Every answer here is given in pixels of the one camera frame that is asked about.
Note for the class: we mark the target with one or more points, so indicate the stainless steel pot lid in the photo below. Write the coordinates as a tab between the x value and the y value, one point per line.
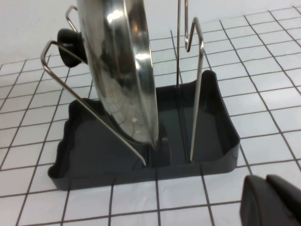
113	70

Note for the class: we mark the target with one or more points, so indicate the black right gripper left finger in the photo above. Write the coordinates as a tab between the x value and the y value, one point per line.
258	204

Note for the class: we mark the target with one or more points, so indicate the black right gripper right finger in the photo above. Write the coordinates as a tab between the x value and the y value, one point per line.
287	190

